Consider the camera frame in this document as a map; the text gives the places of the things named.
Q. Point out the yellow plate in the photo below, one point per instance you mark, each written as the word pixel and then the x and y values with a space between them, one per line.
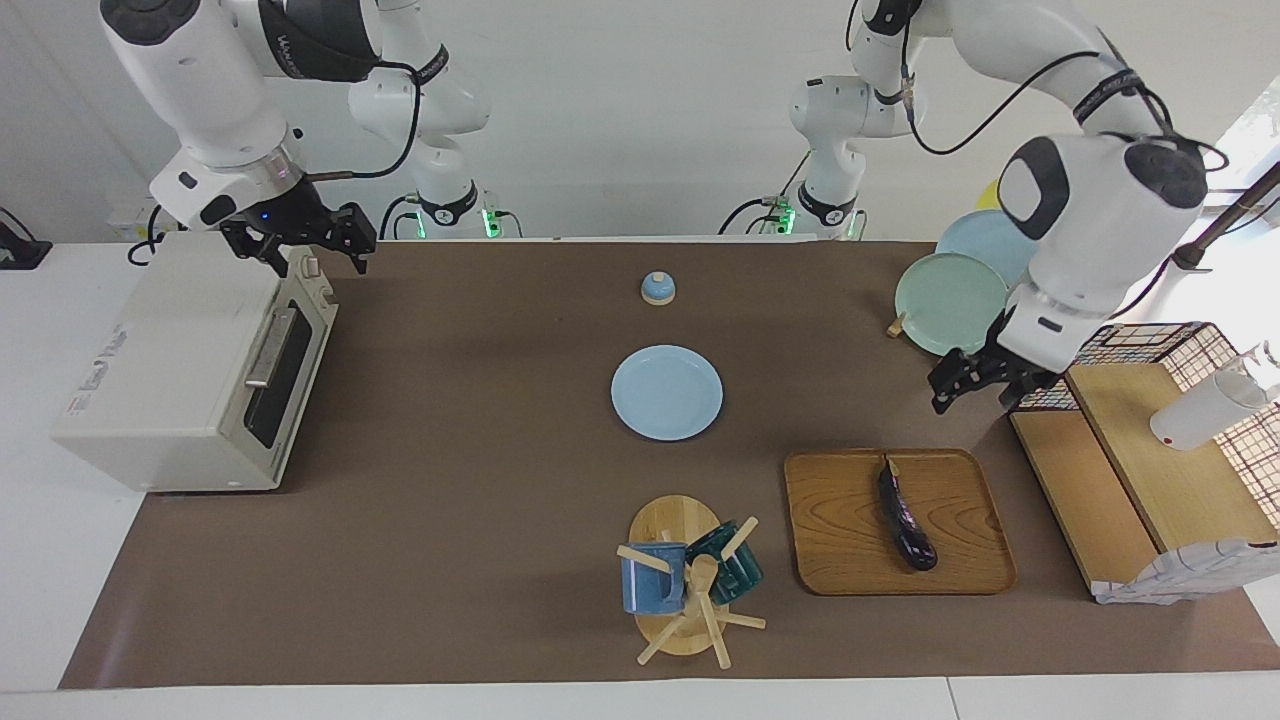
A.
pixel 990 197

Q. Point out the patterned white cloth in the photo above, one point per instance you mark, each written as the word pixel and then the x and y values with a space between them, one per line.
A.
pixel 1190 570

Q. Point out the wooden serving tray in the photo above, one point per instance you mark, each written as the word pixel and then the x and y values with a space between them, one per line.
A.
pixel 840 530

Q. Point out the wooden plate rack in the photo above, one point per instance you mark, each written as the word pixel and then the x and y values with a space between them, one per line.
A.
pixel 895 325

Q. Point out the black pole stand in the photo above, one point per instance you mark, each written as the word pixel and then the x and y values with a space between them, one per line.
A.
pixel 1230 215

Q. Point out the white spray bottle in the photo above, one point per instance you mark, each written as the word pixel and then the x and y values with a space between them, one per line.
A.
pixel 1200 415

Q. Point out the glass oven door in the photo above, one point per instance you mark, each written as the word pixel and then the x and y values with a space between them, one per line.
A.
pixel 300 380

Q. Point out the brown table mat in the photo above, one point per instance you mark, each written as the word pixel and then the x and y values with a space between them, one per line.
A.
pixel 450 500

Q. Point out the white toaster oven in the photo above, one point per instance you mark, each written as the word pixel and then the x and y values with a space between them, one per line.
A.
pixel 170 370

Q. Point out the wooden mug tree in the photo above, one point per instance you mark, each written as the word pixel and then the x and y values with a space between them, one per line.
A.
pixel 672 520

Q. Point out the blue ceramic mug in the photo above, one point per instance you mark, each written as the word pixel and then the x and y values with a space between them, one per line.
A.
pixel 645 590

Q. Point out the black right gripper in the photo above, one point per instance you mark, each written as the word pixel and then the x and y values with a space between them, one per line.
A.
pixel 292 220

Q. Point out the dark green ceramic mug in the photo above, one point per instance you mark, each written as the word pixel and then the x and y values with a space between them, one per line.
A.
pixel 742 572

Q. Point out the plain light blue plate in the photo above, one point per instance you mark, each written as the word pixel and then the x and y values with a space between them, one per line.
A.
pixel 667 393

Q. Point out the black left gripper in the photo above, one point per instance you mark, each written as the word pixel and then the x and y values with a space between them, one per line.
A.
pixel 985 368

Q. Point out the white power strip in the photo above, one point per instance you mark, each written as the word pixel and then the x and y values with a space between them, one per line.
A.
pixel 125 215

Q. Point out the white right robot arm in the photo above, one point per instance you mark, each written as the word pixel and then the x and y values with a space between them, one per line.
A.
pixel 200 80

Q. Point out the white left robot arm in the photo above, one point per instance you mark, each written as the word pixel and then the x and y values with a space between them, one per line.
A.
pixel 1100 220

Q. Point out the light blue racked plate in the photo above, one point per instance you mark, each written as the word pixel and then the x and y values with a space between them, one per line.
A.
pixel 985 235

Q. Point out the blue call bell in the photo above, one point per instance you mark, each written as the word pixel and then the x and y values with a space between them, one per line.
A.
pixel 658 290

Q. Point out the mint green plate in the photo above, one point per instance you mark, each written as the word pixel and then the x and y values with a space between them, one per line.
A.
pixel 945 300

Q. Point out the dark purple eggplant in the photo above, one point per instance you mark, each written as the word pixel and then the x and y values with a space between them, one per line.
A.
pixel 905 525

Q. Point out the black desk object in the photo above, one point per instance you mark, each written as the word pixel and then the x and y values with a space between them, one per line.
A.
pixel 20 250

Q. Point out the wooden step shelf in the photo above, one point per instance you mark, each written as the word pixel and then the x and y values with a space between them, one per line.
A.
pixel 1170 470

